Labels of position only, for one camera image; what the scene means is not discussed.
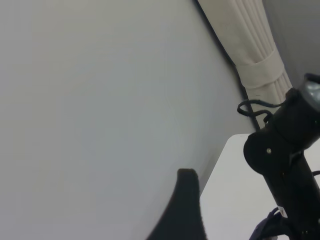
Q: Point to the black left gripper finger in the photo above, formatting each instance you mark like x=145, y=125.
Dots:
x=185, y=212

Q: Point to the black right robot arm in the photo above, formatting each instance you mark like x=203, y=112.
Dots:
x=282, y=150

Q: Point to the beige curtain tie band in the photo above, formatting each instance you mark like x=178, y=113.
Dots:
x=262, y=70

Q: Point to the beige curtain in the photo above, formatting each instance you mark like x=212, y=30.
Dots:
x=240, y=32

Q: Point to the black frame strip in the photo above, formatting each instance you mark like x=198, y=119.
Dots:
x=225, y=52

